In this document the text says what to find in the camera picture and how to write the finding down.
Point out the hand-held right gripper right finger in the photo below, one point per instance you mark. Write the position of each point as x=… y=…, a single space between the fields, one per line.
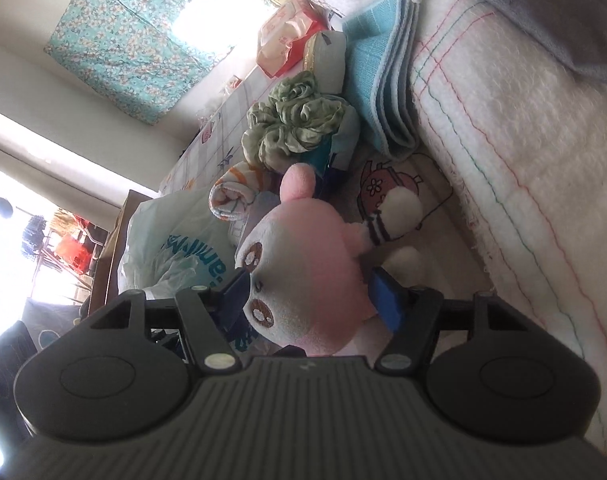
x=388 y=300

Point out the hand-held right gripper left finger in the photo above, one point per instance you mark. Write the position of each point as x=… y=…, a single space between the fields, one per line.
x=233 y=294

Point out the pink plush toy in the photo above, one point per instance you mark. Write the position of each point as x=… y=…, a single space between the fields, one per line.
x=308 y=265

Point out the brown cardboard box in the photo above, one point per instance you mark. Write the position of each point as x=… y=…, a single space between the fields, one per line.
x=113 y=245

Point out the white plastic bag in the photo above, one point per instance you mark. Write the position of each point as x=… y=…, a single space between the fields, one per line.
x=178 y=240

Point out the orange striped towel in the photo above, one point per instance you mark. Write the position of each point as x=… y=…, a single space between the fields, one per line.
x=236 y=190

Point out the plaid bed sheet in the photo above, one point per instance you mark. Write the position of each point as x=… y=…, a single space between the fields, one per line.
x=218 y=130

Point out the clothes drying rack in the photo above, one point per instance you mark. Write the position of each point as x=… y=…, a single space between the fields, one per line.
x=63 y=247

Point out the white fleece blanket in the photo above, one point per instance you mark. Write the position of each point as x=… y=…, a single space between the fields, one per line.
x=523 y=185

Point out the green scrunchie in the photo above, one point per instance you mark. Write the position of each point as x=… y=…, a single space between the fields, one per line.
x=293 y=120

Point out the light blue folded towel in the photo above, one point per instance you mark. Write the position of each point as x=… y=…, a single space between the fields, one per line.
x=383 y=75

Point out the dark round hanging object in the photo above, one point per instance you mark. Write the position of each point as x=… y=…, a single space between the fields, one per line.
x=3 y=207

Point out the gold and white carton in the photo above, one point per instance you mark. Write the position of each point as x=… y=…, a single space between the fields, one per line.
x=328 y=60

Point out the red wet wipes pack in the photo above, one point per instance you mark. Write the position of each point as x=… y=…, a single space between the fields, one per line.
x=288 y=30

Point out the teal floral curtain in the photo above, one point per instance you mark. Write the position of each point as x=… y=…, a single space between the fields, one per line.
x=133 y=30

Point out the grey quilt with yellow print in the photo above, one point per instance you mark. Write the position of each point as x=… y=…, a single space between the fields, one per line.
x=533 y=5

